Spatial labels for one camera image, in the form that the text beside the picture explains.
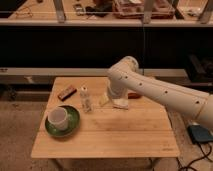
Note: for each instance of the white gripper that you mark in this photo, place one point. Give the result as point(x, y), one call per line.
point(114, 90)

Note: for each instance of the clear plastic bottle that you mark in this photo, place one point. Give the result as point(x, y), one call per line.
point(85, 99)

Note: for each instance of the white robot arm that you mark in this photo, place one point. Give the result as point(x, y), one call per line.
point(123, 75)

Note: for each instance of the white folded cloth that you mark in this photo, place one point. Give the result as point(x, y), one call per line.
point(120, 103)

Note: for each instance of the red-brown object on table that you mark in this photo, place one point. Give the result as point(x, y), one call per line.
point(133, 96)

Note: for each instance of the wooden folding table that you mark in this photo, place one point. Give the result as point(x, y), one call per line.
point(143, 130)

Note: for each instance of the brown rectangular block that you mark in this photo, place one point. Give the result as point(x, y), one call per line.
point(66, 93)

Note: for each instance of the green plate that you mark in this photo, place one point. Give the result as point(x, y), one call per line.
point(73, 123)

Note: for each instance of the white cup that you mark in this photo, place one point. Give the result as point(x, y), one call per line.
point(58, 118)

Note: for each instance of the shelf rack with clutter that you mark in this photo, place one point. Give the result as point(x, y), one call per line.
point(112, 13)

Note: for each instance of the dark blue floor box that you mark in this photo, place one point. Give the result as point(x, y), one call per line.
point(199, 134)

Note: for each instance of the black equipment on shelf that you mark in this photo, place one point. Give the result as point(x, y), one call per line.
point(200, 70)

